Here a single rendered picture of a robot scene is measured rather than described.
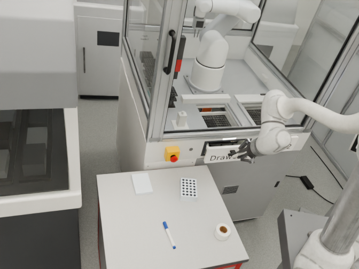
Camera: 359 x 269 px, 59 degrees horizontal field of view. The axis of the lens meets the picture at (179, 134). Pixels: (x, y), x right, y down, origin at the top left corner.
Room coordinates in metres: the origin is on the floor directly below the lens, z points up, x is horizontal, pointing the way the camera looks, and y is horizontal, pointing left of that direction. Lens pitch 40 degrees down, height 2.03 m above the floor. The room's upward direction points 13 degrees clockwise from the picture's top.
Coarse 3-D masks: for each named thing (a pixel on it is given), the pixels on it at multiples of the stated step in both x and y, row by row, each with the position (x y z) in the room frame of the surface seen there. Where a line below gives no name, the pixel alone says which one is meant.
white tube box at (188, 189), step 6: (180, 180) 1.14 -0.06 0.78; (186, 180) 1.14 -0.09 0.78; (192, 180) 1.14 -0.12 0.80; (180, 186) 1.10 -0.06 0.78; (186, 186) 1.11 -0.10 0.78; (192, 186) 1.10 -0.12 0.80; (180, 192) 1.06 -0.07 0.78; (186, 192) 1.07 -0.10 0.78; (192, 192) 1.07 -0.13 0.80; (180, 198) 1.03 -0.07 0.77; (186, 198) 1.03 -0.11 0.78; (192, 198) 1.03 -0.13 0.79
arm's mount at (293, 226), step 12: (288, 216) 1.01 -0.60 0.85; (300, 216) 1.02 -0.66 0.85; (312, 216) 1.03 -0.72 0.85; (324, 216) 1.05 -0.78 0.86; (288, 228) 0.94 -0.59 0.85; (300, 228) 0.95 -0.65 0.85; (312, 228) 0.96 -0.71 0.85; (288, 240) 0.87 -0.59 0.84; (300, 240) 0.88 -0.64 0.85; (288, 252) 0.81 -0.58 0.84; (288, 264) 0.77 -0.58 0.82
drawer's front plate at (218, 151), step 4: (208, 148) 1.27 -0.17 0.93; (212, 148) 1.28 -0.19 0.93; (216, 148) 1.29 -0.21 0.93; (220, 148) 1.29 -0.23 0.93; (224, 148) 1.30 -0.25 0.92; (228, 148) 1.31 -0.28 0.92; (232, 148) 1.32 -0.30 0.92; (236, 148) 1.33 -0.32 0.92; (208, 152) 1.27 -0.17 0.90; (212, 152) 1.28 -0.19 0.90; (216, 152) 1.29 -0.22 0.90; (220, 152) 1.30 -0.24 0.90; (224, 152) 1.31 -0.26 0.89; (228, 152) 1.32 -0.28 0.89; (208, 156) 1.27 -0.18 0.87; (212, 156) 1.28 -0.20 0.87; (216, 156) 1.29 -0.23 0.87; (224, 156) 1.31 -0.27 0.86; (248, 156) 1.38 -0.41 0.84; (204, 160) 1.27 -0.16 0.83; (208, 160) 1.27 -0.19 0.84; (216, 160) 1.29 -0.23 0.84; (220, 160) 1.30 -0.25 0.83; (224, 160) 1.31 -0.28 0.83; (228, 160) 1.32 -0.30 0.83; (232, 160) 1.34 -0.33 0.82; (236, 160) 1.35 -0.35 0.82
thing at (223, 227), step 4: (220, 224) 0.91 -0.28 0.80; (224, 224) 0.91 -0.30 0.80; (216, 228) 0.88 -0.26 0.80; (220, 228) 0.90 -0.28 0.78; (224, 228) 0.90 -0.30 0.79; (228, 228) 0.89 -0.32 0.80; (216, 232) 0.86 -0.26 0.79; (220, 232) 0.86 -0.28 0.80; (224, 232) 0.89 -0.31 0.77; (228, 232) 0.87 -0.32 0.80; (216, 236) 0.86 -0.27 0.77; (220, 236) 0.85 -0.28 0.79; (224, 236) 0.85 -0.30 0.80; (228, 236) 0.86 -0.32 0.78; (220, 240) 0.85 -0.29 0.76; (224, 240) 0.85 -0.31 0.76
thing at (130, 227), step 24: (192, 168) 1.27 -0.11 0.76; (120, 192) 0.99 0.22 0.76; (168, 192) 1.06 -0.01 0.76; (216, 192) 1.13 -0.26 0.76; (120, 216) 0.86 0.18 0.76; (144, 216) 0.89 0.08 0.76; (168, 216) 0.92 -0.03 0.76; (192, 216) 0.95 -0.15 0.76; (216, 216) 0.98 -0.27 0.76; (120, 240) 0.74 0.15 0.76; (144, 240) 0.77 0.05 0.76; (168, 240) 0.79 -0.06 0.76; (192, 240) 0.82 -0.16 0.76; (216, 240) 0.85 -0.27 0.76; (240, 240) 0.87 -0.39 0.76; (120, 264) 0.64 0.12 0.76; (144, 264) 0.66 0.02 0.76; (168, 264) 0.68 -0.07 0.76; (192, 264) 0.70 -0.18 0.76; (216, 264) 0.73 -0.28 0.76; (240, 264) 0.79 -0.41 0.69
